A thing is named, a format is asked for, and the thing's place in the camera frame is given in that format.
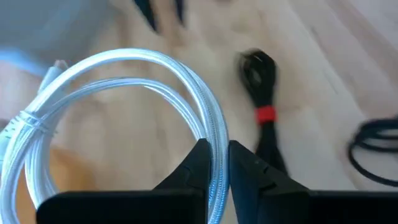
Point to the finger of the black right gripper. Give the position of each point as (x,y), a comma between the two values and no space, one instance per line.
(146,12)
(180,9)

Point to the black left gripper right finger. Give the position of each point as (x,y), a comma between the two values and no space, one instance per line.
(273,202)

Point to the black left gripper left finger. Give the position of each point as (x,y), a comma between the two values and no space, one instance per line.
(155,205)

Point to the grey plastic bin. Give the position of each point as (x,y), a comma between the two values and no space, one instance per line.
(46,25)

